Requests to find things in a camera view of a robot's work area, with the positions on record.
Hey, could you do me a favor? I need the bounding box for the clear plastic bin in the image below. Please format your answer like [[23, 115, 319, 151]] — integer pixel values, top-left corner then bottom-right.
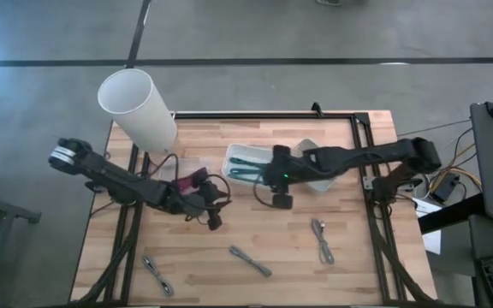
[[158, 156, 213, 198]]

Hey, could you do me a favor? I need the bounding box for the white plastic bin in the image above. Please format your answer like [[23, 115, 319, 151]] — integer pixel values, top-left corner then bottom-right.
[[222, 142, 280, 189]]

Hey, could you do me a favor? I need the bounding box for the black power supply box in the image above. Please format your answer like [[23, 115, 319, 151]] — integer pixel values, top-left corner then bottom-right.
[[429, 172, 461, 204]]

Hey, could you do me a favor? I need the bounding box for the thin black floor cable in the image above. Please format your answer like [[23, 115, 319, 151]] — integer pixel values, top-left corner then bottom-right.
[[395, 118, 472, 138]]

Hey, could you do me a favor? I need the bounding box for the teal braided USB cable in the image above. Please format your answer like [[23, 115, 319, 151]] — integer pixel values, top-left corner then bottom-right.
[[227, 167, 269, 178], [229, 157, 270, 167]]

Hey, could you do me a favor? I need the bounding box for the white cylinder tube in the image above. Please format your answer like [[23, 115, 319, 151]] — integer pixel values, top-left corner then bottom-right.
[[97, 68, 179, 154]]

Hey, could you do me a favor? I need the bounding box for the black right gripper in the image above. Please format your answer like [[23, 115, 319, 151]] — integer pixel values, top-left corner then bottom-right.
[[262, 145, 294, 210]]

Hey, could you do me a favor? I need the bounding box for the black desk beam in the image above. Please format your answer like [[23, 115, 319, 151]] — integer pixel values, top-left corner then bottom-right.
[[417, 192, 486, 235]]

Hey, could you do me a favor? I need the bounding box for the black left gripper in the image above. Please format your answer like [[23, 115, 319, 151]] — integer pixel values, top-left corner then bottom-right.
[[167, 167, 227, 232]]

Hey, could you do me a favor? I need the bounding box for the grey plastic bin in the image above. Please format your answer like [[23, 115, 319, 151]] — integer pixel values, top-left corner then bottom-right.
[[292, 137, 338, 193]]

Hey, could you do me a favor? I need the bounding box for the black floor stand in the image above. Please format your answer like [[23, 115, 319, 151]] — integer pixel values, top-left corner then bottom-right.
[[0, 170, 43, 308]]

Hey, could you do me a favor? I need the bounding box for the white paper sheet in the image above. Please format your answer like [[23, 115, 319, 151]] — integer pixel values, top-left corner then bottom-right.
[[413, 197, 443, 256]]

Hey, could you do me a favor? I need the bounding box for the grey braided USB cable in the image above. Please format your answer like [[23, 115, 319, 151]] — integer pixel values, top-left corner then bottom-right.
[[141, 255, 175, 298], [310, 217, 336, 266], [228, 245, 273, 278]]

